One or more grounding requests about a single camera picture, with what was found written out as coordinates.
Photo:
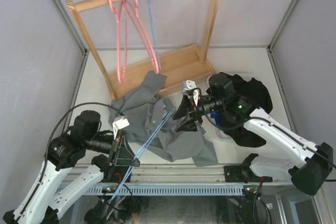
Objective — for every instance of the pink hanger of plaid shirt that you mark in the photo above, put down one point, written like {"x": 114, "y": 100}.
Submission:
{"x": 132, "y": 10}

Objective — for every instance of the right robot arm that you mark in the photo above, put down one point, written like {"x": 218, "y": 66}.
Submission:
{"x": 306, "y": 164}

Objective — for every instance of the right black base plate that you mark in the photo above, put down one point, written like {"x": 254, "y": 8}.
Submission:
{"x": 239, "y": 174}

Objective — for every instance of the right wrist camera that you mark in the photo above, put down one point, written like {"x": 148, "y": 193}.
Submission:
{"x": 189, "y": 88}

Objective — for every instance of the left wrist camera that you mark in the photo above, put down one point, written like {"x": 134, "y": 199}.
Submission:
{"x": 118, "y": 124}

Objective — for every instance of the wooden clothes rack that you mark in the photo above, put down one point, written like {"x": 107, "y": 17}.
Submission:
{"x": 186, "y": 63}

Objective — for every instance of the grey shirt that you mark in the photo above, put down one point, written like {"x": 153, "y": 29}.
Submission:
{"x": 145, "y": 110}

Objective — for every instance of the black shirt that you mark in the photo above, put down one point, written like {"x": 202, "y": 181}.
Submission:
{"x": 238, "y": 108}

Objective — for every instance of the aluminium mounting rail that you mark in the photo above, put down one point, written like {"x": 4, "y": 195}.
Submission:
{"x": 177, "y": 174}

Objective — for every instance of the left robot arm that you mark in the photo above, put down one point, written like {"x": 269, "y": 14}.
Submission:
{"x": 43, "y": 203}

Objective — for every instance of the slotted grey cable duct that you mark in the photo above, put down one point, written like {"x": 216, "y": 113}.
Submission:
{"x": 181, "y": 190}

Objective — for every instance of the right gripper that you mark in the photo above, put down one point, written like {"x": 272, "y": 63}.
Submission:
{"x": 183, "y": 110}

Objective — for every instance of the light blue wire hanger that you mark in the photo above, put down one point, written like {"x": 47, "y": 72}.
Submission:
{"x": 141, "y": 151}
{"x": 153, "y": 31}

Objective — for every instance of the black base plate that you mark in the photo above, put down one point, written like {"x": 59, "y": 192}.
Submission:
{"x": 239, "y": 174}
{"x": 119, "y": 173}

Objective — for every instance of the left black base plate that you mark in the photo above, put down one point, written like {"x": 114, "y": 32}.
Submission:
{"x": 119, "y": 173}

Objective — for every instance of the blue plaid shirt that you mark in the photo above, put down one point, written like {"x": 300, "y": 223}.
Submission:
{"x": 217, "y": 119}

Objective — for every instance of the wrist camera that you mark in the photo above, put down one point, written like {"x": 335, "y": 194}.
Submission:
{"x": 189, "y": 88}
{"x": 118, "y": 124}

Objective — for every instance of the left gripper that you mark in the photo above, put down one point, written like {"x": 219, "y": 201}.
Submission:
{"x": 125, "y": 156}

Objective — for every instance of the white plastic basket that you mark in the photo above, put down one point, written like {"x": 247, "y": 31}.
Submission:
{"x": 220, "y": 133}

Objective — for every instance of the pink hanger of white shirt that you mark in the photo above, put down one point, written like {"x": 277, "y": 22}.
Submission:
{"x": 120, "y": 69}

